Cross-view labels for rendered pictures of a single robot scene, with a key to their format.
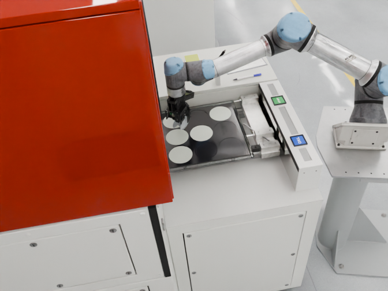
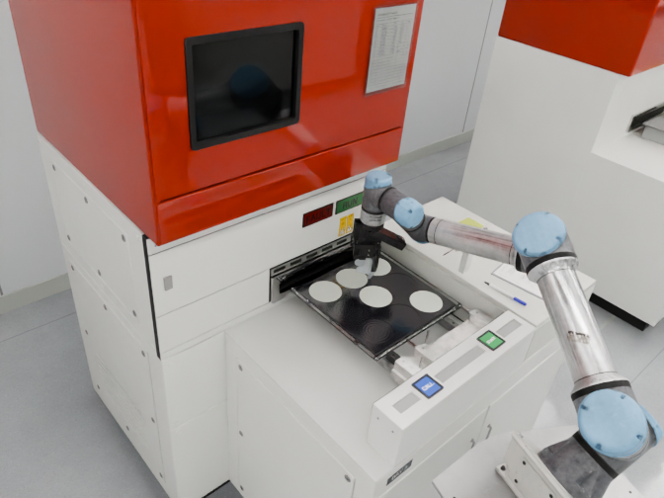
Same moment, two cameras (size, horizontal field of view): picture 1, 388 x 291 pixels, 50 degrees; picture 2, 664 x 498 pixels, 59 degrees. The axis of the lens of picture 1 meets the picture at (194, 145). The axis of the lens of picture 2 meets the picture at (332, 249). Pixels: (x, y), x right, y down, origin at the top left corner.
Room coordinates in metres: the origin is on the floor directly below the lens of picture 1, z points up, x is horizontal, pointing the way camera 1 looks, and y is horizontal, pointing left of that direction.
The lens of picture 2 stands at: (0.33, -1.00, 2.01)
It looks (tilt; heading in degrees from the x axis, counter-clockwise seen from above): 35 degrees down; 51
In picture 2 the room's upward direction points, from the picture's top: 6 degrees clockwise
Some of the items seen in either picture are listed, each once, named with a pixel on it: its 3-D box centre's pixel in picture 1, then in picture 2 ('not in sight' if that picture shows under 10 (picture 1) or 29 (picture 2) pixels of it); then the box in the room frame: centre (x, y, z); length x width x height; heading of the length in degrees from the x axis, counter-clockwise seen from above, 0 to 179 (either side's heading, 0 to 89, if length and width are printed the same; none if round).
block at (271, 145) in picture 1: (269, 145); (409, 371); (1.20, -0.32, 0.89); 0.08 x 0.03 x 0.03; 96
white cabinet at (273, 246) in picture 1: (222, 186); (395, 412); (1.40, -0.13, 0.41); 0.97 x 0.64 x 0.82; 6
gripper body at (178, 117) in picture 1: (176, 105); (367, 237); (1.33, 0.05, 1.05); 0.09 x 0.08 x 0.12; 150
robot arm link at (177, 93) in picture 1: (176, 89); (373, 215); (1.34, 0.05, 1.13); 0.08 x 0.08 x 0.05
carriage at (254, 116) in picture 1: (258, 126); (445, 352); (1.36, -0.30, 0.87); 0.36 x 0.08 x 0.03; 6
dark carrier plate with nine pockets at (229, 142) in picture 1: (201, 133); (375, 296); (1.31, -0.04, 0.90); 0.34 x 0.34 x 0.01; 6
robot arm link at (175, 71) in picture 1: (175, 73); (376, 192); (1.34, 0.05, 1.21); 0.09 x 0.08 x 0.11; 93
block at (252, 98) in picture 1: (249, 99); (482, 320); (1.52, -0.28, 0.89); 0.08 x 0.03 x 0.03; 96
